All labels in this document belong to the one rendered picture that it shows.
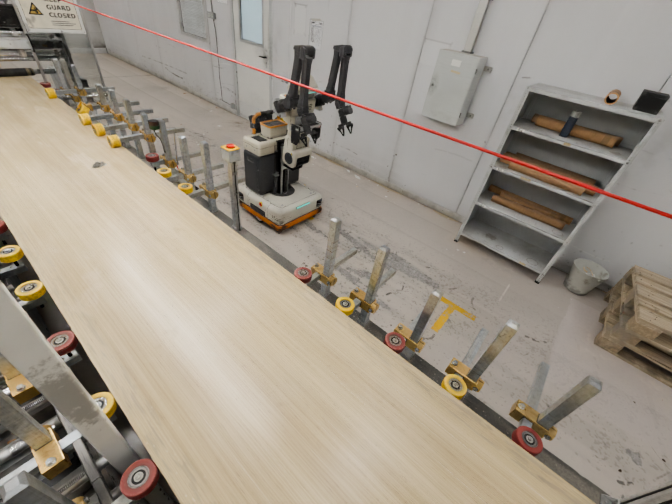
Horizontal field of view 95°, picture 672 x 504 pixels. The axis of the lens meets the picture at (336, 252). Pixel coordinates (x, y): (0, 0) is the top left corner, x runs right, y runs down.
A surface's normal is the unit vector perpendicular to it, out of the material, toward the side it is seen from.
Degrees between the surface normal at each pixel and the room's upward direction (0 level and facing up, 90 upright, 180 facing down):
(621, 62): 90
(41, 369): 90
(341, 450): 0
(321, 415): 0
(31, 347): 90
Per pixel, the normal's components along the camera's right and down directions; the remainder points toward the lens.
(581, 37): -0.65, 0.41
